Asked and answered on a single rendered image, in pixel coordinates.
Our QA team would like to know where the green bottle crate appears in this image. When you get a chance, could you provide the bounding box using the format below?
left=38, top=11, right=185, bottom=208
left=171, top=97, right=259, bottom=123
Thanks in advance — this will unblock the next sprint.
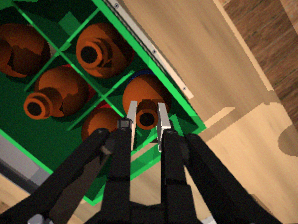
left=0, top=0, right=189, bottom=174

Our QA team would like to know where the grey rectangular tray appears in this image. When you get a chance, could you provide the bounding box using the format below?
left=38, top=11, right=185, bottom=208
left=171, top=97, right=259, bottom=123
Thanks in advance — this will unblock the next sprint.
left=0, top=135, right=50, bottom=195

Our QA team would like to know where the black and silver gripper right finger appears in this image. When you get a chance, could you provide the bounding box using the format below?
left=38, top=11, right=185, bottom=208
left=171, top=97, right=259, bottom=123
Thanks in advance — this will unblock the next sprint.
left=156, top=103, right=283, bottom=224

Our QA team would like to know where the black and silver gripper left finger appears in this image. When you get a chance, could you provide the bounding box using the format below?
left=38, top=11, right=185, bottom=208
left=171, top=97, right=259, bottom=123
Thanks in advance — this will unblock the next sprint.
left=0, top=101, right=137, bottom=224

